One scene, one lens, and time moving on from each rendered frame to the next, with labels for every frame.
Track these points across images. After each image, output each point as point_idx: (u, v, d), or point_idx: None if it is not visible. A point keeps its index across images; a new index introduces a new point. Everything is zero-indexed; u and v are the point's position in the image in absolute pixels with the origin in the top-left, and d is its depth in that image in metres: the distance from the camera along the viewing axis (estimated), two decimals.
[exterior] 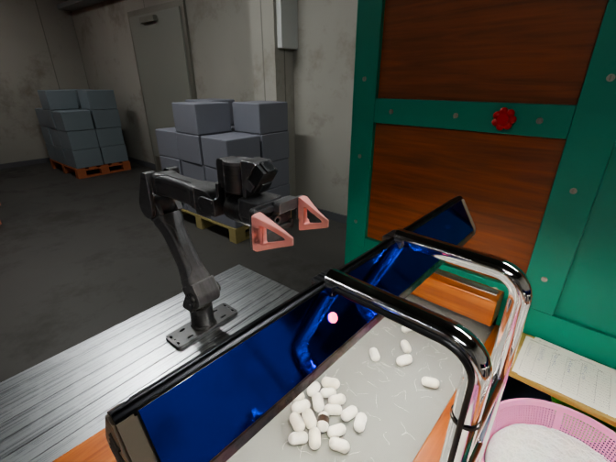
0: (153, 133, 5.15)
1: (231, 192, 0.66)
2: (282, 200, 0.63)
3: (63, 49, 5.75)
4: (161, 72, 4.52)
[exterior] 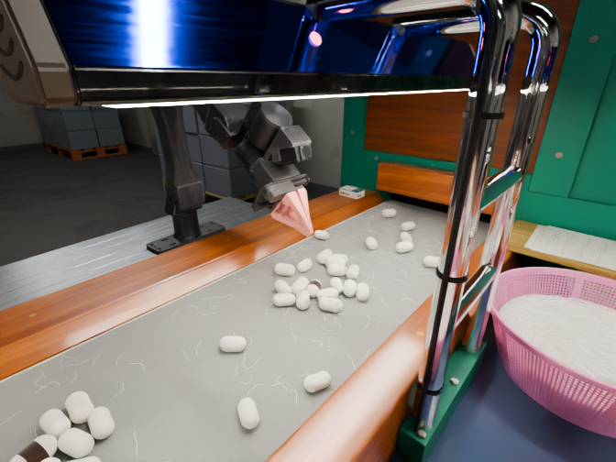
0: (149, 115, 5.08)
1: (253, 141, 0.58)
2: (280, 188, 0.56)
3: None
4: None
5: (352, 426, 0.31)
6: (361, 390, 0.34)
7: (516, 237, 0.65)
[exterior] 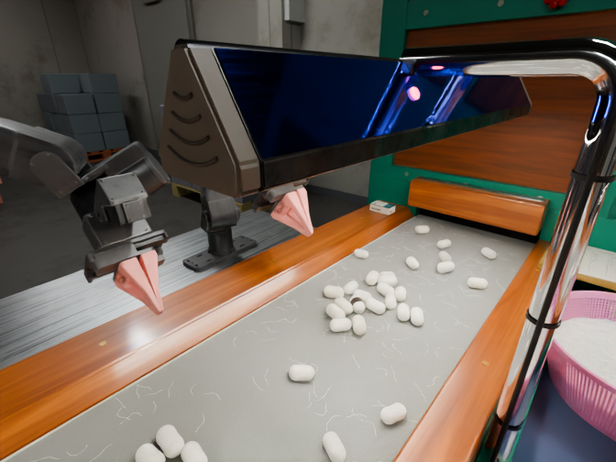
0: (156, 117, 5.09)
1: None
2: (280, 188, 0.56)
3: (64, 34, 5.69)
4: (164, 54, 4.46)
5: None
6: (442, 423, 0.36)
7: None
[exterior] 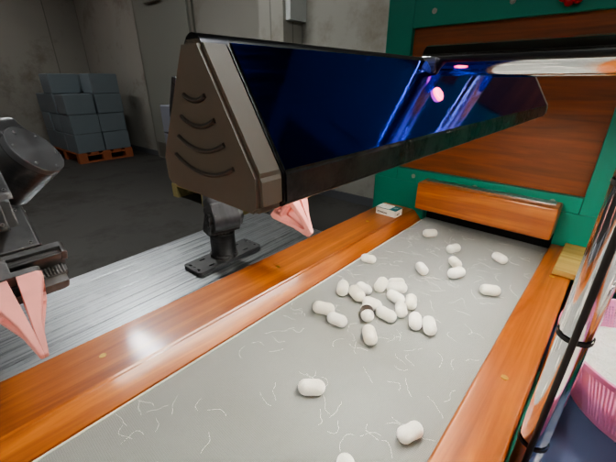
0: (156, 117, 5.07)
1: None
2: None
3: (64, 34, 5.67)
4: (164, 54, 4.44)
5: None
6: (463, 445, 0.33)
7: (571, 264, 0.64)
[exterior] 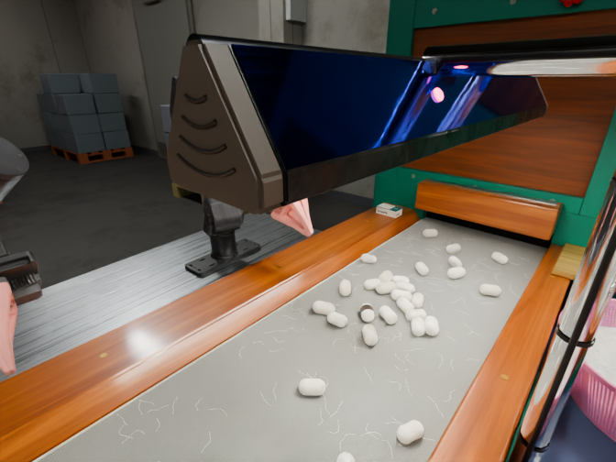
0: (156, 117, 5.07)
1: None
2: None
3: (64, 34, 5.67)
4: (164, 54, 4.44)
5: None
6: (463, 445, 0.34)
7: (571, 264, 0.64)
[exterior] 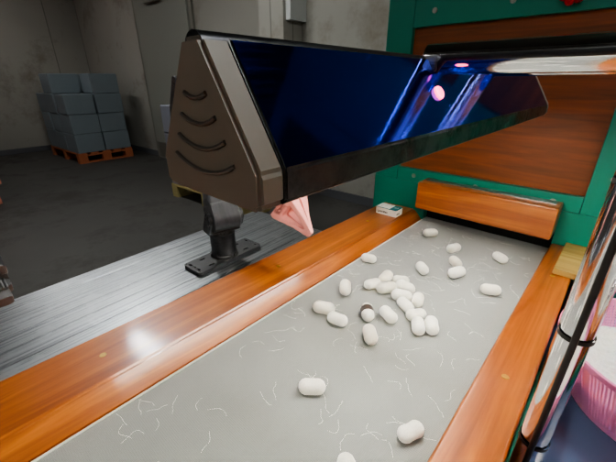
0: (156, 117, 5.07)
1: None
2: None
3: (64, 34, 5.67)
4: (164, 54, 4.44)
5: None
6: (464, 444, 0.33)
7: (572, 263, 0.64)
